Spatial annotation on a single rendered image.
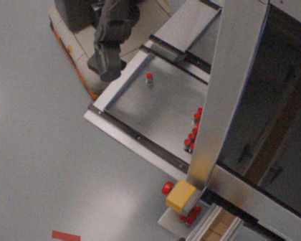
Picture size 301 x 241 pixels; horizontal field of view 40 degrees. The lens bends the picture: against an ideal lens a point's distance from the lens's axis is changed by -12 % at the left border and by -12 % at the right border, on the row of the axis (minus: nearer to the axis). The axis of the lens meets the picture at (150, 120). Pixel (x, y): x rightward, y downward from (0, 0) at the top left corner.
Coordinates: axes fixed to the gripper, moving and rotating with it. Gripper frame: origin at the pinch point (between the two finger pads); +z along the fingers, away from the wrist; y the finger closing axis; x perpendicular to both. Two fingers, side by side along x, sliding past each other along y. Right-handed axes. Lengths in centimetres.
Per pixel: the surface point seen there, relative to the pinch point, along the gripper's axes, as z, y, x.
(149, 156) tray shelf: 14.4, 21.1, -9.0
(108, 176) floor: 102, -8, -2
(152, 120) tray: 14.0, 14.9, 1.6
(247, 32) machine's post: -70, 40, -13
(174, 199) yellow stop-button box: -0.7, 37.0, -20.3
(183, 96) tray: 14.0, 18.6, 14.4
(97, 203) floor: 102, -5, -18
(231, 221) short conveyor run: 9, 55, -15
